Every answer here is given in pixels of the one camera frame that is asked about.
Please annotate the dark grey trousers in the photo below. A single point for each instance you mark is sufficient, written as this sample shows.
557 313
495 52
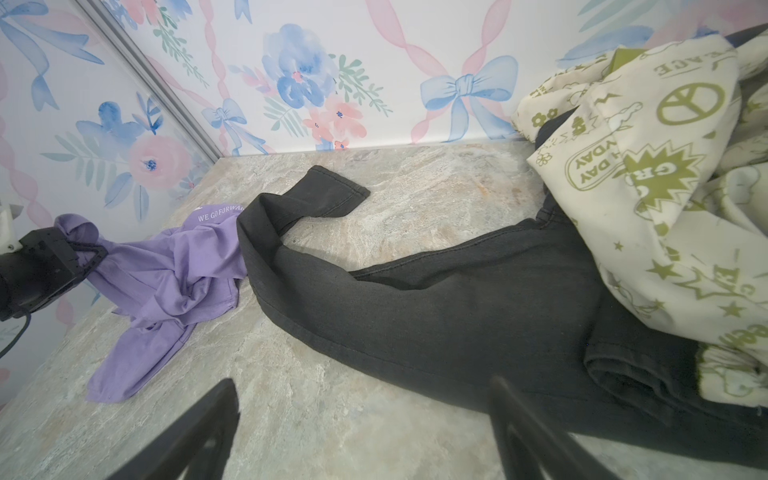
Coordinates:
526 302

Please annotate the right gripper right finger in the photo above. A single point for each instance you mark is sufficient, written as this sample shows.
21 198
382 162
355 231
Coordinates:
530 446

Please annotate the cream green printed cloth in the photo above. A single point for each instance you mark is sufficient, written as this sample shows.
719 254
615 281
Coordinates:
661 163

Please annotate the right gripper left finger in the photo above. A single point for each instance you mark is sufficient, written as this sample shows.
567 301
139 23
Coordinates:
196 446

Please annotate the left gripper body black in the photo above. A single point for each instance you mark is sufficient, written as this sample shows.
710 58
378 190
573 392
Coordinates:
47 266

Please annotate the left corner aluminium post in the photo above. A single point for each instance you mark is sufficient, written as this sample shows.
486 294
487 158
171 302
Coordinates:
110 29

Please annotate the purple cloth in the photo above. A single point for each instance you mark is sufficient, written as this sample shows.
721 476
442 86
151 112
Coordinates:
165 286

